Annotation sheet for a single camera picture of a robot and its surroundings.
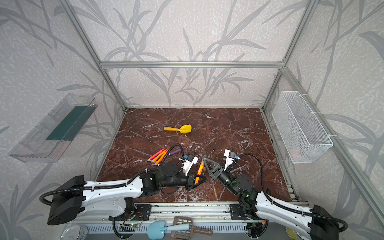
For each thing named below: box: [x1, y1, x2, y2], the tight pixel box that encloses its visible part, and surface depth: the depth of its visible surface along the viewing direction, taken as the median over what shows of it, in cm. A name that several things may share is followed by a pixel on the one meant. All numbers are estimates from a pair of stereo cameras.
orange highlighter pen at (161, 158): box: [155, 150, 169, 167], surface depth 94 cm
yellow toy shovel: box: [163, 124, 192, 134], surface depth 108 cm
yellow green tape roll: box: [285, 227, 301, 240], surface depth 65 cm
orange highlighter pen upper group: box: [152, 148, 169, 163], surface depth 96 cm
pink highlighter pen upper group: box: [148, 148, 166, 161], surface depth 96 cm
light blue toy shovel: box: [147, 221, 191, 240], surface depth 70 cm
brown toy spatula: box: [170, 216, 213, 240], surface depth 70 cm
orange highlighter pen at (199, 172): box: [195, 160, 205, 185], surface depth 68 cm
